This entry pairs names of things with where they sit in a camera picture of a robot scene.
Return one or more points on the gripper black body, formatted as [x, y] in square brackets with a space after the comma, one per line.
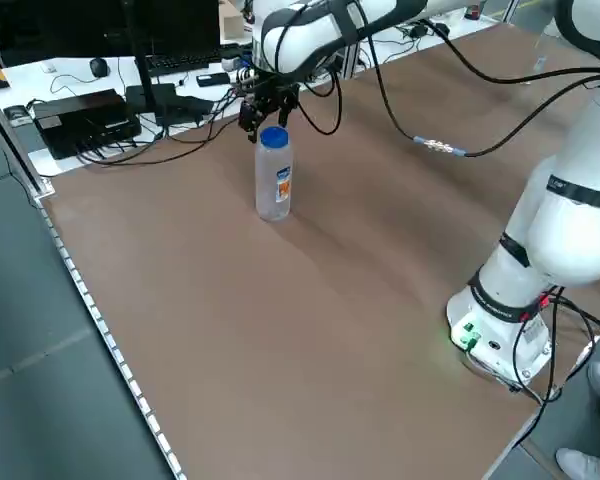
[272, 92]

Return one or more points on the clear drink bottle blue cap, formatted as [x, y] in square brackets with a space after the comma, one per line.
[272, 185]

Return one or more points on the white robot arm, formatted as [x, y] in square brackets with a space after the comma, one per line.
[555, 240]

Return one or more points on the black phone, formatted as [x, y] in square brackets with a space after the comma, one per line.
[212, 79]

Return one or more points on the cardboard box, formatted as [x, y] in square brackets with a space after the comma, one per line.
[230, 22]

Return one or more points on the black keyboard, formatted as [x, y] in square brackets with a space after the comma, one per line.
[182, 62]

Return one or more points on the black monitor stand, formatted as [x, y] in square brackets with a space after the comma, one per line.
[145, 95]

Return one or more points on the black computer mouse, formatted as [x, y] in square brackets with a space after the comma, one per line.
[98, 66]

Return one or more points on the black docking box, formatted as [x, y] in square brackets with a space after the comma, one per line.
[85, 125]

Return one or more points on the black monitor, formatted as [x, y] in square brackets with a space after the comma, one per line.
[55, 25]

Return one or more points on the aluminium camera post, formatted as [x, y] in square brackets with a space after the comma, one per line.
[352, 57]

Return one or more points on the aluminium frame profile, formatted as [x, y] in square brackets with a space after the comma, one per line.
[10, 135]

